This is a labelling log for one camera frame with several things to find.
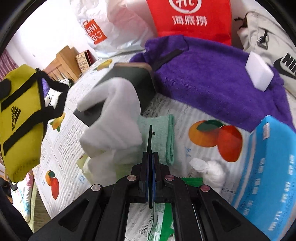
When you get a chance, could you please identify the green wet wipe packet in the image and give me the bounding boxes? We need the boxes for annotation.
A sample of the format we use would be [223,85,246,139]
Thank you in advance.
[147,177,204,241]

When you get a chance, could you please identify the blue tissue pack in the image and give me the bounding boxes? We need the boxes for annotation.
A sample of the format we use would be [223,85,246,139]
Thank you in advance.
[231,115,295,240]

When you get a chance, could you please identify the white sock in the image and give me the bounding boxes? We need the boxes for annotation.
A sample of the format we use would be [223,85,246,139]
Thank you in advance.
[76,77,144,186]

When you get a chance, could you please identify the mint green sock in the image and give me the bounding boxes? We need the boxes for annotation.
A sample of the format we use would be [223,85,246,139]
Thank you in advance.
[137,114,175,166]

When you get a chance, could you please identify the yellow Adidas pouch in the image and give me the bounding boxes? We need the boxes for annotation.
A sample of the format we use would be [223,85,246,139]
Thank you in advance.
[1,64,69,183]

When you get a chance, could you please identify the dark green tea tin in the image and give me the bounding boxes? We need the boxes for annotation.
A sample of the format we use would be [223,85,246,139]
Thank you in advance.
[74,62,156,126]

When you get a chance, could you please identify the white sponge block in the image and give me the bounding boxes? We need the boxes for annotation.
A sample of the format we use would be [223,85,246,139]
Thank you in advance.
[245,52,274,92]

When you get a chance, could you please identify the crumpled white tissue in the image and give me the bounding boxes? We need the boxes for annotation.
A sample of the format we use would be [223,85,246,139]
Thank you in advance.
[189,158,226,194]

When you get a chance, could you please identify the fruit print tablecloth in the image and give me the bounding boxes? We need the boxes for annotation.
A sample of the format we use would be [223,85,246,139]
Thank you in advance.
[32,53,255,241]

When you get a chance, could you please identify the spotted white pillow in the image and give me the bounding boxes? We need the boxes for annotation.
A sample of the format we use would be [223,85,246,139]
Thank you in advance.
[42,79,61,108]

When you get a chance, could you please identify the purple fleece towel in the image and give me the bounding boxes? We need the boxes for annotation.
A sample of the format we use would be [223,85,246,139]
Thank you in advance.
[132,35,293,132]

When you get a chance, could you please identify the wooden headboard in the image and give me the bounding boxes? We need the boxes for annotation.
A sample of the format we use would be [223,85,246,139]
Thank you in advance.
[44,46,81,83]

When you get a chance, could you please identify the red striped curtain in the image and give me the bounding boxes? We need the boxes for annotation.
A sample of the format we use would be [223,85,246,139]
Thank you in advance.
[0,50,18,81]

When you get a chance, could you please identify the white Miniso plastic bag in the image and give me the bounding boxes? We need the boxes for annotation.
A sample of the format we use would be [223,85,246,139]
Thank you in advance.
[70,1,154,58]

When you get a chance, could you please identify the grey Nike waist bag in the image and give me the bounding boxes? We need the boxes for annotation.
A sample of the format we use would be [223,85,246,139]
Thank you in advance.
[237,11,295,96]

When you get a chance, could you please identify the red Haidilao paper bag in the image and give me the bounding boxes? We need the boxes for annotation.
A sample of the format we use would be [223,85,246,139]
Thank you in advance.
[147,0,232,45]

